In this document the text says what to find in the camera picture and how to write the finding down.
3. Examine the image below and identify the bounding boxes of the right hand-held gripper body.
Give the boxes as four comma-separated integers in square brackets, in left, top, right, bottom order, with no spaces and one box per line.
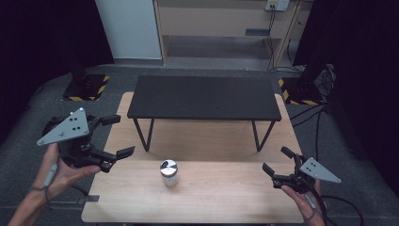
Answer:
[271,153,343,194]

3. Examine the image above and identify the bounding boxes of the white cabinet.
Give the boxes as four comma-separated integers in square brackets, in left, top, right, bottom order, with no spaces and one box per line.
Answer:
[94,0,163,60]

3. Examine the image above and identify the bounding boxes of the person's left hand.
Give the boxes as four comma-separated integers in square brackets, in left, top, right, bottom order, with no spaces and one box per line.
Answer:
[32,142,102,202]

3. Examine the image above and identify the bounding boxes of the white wall power socket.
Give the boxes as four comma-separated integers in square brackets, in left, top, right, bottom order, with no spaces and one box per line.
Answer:
[265,0,291,12]

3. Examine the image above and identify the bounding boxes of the metal table bracket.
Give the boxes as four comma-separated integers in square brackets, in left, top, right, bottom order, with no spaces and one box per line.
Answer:
[77,194,101,205]

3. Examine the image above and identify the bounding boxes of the black shelf with wire legs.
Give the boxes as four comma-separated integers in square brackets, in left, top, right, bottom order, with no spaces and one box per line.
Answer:
[126,74,282,153]

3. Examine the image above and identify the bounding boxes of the silver metal can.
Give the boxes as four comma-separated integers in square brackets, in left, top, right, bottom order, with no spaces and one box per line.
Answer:
[159,158,181,188]

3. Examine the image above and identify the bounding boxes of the black cables from socket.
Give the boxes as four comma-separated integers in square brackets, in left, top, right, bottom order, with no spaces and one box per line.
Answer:
[265,4,305,73]

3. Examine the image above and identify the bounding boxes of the tangled cable bundle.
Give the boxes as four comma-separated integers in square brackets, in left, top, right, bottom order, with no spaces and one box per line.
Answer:
[312,63,337,102]

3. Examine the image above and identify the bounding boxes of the person's right hand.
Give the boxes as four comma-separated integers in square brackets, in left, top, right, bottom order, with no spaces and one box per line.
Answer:
[280,181,325,221]

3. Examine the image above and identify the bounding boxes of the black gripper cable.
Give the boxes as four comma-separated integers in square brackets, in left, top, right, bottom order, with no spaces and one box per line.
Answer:
[309,186,365,226]
[70,184,89,199]

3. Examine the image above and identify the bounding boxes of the black striped stand base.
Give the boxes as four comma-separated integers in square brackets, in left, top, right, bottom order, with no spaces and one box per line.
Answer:
[278,76,325,106]
[60,73,111,103]

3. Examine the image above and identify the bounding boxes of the dark flat item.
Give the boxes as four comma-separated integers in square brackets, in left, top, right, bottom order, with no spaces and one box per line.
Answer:
[245,28,271,37]

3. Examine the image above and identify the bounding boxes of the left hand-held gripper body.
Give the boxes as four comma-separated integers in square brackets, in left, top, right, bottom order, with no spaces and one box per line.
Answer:
[36,107,118,173]

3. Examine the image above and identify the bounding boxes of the wooden shelf unit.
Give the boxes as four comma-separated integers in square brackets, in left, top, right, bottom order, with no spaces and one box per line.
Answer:
[152,0,303,68]

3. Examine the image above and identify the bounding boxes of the black floor cables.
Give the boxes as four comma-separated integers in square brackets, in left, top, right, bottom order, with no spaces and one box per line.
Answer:
[289,103,331,162]

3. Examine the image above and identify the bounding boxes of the grey wrist strap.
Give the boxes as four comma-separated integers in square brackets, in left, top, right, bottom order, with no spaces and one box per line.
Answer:
[29,163,59,211]
[302,192,318,220]

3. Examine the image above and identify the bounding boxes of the black curtain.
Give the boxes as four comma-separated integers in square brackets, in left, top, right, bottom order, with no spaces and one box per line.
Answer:
[0,0,115,145]
[293,0,399,199]

